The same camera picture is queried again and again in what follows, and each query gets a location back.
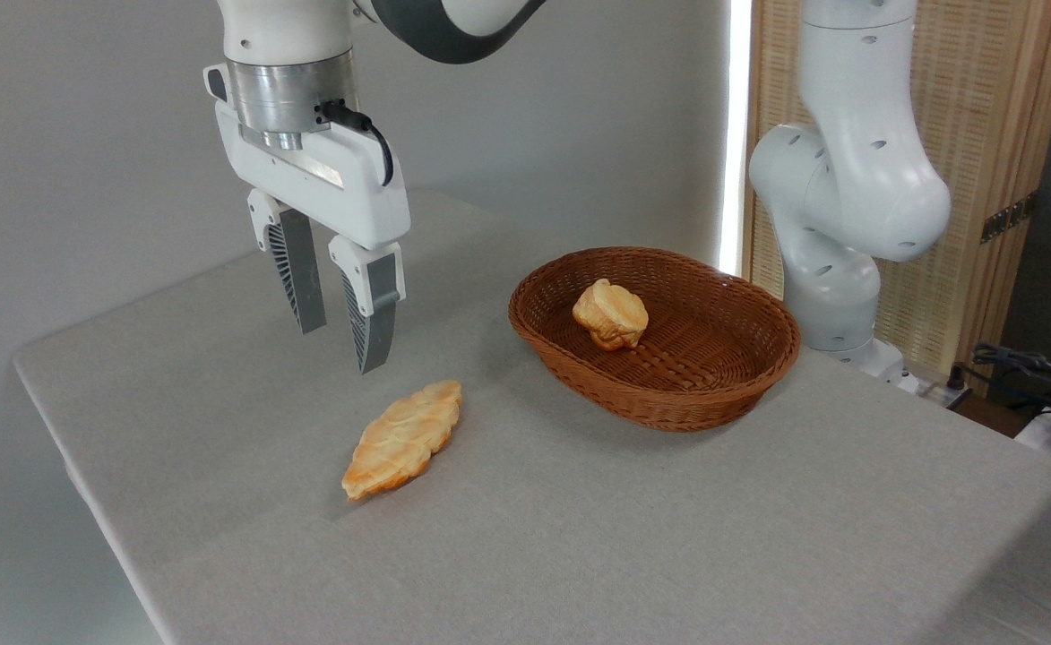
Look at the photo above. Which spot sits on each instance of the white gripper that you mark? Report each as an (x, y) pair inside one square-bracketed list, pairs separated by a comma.
[(355, 193)]

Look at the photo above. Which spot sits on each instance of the long golden bread loaf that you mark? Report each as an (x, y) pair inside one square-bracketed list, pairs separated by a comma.
[(404, 439)]

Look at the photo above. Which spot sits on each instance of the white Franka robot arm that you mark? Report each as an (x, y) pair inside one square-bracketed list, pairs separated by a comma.
[(865, 179)]

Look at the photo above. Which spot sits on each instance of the round muffin-shaped bread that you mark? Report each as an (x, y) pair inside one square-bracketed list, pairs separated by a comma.
[(613, 313)]

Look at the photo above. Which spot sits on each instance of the brown wicker basket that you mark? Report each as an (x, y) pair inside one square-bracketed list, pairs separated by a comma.
[(713, 385)]

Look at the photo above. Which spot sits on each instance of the grey tablecloth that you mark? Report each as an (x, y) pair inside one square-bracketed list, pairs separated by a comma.
[(579, 537)]

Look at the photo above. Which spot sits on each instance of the white power strip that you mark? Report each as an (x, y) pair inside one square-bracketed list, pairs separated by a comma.
[(942, 392)]

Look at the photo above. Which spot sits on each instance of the wooden rattan folding screen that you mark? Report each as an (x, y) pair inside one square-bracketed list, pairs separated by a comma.
[(982, 107)]

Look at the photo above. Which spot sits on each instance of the dark metal screen hinge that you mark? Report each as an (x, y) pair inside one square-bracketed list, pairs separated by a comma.
[(1009, 218)]

